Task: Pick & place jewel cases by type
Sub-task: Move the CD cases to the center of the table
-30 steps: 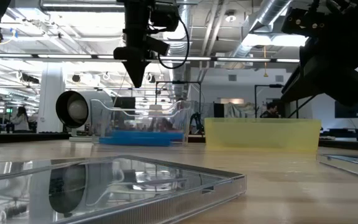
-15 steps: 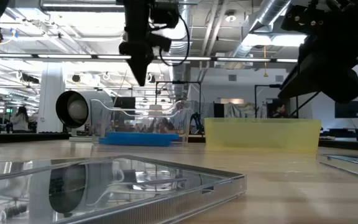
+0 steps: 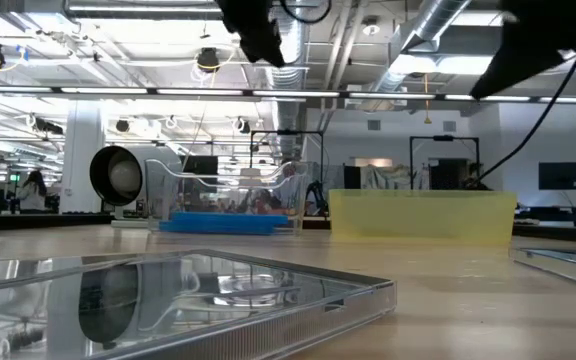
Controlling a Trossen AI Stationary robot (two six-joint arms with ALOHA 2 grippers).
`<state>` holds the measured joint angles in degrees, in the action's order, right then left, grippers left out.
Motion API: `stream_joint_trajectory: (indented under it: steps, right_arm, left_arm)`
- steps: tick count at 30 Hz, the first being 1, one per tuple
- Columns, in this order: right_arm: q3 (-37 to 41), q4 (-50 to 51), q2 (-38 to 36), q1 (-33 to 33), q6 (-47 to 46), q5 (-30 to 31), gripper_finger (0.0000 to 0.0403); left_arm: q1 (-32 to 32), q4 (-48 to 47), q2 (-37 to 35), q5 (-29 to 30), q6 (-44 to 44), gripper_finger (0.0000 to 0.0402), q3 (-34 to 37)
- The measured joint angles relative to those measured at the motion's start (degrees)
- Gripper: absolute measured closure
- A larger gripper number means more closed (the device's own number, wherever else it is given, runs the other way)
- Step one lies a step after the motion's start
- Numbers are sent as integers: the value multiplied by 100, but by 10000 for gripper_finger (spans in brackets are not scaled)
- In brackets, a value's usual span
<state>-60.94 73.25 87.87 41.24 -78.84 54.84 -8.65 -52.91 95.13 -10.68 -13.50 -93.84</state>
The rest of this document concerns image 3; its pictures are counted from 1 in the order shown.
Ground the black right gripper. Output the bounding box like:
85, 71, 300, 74
470, 0, 576, 101

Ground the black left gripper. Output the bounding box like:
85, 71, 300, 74
215, 0, 287, 69

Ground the black clear jewel case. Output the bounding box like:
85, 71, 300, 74
0, 248, 399, 360
509, 246, 576, 292

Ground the long ceiling light strip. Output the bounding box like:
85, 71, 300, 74
0, 85, 576, 104

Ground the black computer monitor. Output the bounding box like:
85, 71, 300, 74
538, 160, 576, 192

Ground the clear plastic bin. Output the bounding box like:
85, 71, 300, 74
144, 158, 312, 235

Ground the yellow plastic bin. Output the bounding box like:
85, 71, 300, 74
327, 188, 518, 246

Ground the white cylindrical spotlight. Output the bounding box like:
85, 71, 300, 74
89, 144, 185, 229

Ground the white building column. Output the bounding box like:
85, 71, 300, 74
59, 112, 106, 215

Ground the person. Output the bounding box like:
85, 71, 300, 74
16, 169, 49, 215

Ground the silver ventilation duct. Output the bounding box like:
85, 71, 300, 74
367, 0, 473, 96
262, 0, 314, 161

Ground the black left wrist camera cable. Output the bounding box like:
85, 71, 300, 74
280, 0, 334, 25

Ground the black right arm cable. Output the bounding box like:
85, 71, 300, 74
466, 47, 576, 190

